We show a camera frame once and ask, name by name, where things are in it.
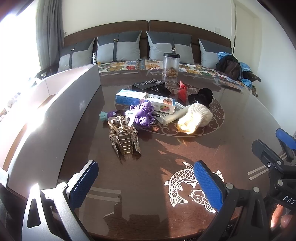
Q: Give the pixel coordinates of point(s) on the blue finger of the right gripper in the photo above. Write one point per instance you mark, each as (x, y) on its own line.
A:
(287, 142)
(267, 156)

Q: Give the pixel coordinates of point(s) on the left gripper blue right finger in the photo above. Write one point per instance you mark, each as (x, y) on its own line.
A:
(211, 184)

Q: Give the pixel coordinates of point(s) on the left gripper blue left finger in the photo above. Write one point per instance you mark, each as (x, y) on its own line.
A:
(80, 183)

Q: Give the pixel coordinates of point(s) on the white knitted shell pouch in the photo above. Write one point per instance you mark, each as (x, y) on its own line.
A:
(197, 116)

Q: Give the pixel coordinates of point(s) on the white packet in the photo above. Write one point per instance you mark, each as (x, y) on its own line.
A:
(166, 118)

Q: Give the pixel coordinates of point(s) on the black scrunchie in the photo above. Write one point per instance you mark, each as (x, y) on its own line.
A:
(204, 97)

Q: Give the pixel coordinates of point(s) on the blue white toothpaste box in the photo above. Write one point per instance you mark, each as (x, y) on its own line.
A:
(160, 103)

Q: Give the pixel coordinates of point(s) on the purple octopus toy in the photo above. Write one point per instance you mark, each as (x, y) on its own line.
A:
(142, 115)

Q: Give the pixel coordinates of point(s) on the black rectangular box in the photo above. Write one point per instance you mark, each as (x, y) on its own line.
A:
(147, 85)

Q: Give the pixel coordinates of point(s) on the black fuzzy cloth item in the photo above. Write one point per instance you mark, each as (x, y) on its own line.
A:
(161, 90)

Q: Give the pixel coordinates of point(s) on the person right hand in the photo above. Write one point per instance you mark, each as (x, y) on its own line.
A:
(280, 217)

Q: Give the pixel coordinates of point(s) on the blue cloth on sofa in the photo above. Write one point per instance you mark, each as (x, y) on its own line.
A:
(244, 70)

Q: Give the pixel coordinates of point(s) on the large white cardboard box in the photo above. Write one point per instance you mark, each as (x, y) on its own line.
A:
(40, 153)

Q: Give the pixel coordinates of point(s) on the black bag on sofa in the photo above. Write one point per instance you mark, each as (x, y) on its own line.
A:
(230, 66)

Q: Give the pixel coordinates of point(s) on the grey pillow far right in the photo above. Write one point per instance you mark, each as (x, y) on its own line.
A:
(209, 53)

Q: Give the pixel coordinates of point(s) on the grey pillow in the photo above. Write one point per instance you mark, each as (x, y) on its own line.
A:
(76, 55)
(174, 43)
(209, 53)
(118, 47)

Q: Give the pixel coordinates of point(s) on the clear plastic jar black lid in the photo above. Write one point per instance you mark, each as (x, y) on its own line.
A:
(171, 63)

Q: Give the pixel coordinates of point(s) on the small spray bottle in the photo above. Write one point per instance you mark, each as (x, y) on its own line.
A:
(94, 58)

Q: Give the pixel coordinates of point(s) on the grey pillow far left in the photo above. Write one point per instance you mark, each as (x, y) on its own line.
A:
(76, 55)

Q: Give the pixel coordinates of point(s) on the brown sofa backrest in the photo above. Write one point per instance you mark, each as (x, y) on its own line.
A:
(154, 26)

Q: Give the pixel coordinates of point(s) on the grey curtain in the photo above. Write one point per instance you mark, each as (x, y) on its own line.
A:
(49, 32)

